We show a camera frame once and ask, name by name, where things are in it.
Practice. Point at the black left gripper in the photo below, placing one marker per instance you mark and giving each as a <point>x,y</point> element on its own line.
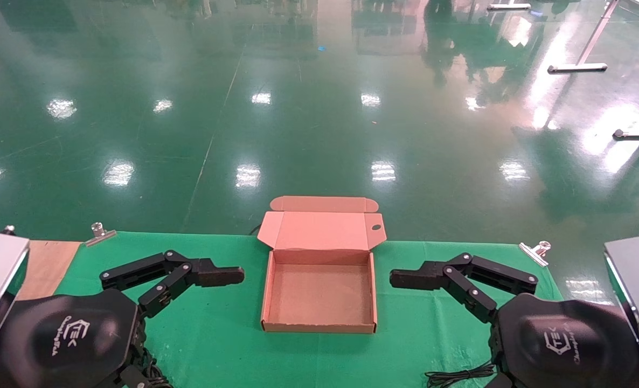
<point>66,334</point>

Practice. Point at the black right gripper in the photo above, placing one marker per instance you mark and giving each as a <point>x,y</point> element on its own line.
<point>567,345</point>

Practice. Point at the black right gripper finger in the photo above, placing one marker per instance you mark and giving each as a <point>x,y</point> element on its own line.
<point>422,277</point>

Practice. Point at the open brown cardboard box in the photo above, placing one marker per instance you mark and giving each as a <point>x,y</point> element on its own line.
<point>322,291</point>

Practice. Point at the short white metal foot bar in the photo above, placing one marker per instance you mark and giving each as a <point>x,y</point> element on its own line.
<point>508,6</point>

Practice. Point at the silver binder clip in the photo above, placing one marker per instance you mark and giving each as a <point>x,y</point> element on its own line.
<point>101,234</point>
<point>535,252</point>

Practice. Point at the green table cloth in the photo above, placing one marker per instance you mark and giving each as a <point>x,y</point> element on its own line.
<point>217,334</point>

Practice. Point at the white foot bar black cap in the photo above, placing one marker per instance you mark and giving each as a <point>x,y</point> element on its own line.
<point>637,133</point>

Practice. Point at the white metal table leg frame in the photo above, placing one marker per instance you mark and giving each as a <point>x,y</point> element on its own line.
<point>578,67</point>

